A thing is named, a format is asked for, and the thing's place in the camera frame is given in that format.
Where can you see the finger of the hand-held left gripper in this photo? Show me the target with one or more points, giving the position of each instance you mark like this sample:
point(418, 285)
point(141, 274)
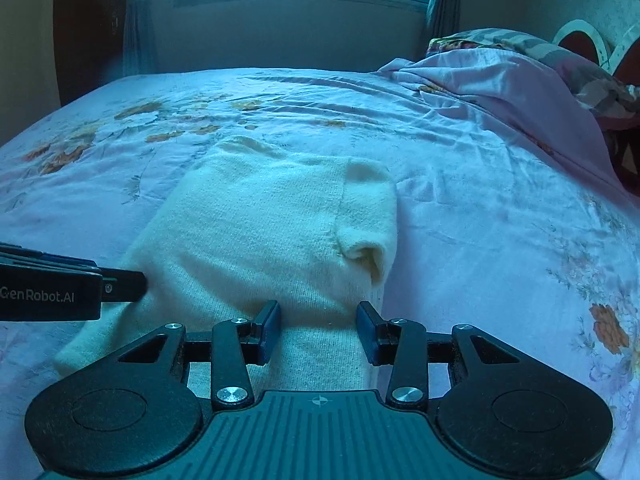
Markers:
point(125, 285)

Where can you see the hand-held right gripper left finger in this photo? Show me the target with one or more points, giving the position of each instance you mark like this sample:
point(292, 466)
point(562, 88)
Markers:
point(270, 331)

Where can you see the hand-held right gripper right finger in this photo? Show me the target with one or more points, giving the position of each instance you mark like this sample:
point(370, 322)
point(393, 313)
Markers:
point(368, 332)

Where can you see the cream knitted sweater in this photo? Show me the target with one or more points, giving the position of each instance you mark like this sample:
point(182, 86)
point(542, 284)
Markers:
point(260, 220)

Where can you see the floral bed sheet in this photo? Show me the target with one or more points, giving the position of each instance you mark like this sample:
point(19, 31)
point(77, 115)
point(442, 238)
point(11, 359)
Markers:
point(450, 220)

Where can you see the dark wooden cabinet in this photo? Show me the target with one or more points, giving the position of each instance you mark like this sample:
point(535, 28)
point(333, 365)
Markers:
point(85, 35)

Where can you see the grey curtain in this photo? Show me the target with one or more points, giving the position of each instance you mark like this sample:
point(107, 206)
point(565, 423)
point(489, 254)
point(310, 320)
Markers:
point(140, 20)
point(442, 0)

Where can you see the pink blanket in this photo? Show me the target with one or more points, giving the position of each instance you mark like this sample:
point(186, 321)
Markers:
point(510, 85)

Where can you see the patterned pillow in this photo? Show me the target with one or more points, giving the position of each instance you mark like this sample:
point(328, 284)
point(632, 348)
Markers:
point(500, 37)

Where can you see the white and red headboard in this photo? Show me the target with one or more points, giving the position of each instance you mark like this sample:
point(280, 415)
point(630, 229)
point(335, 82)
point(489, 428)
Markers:
point(580, 25)

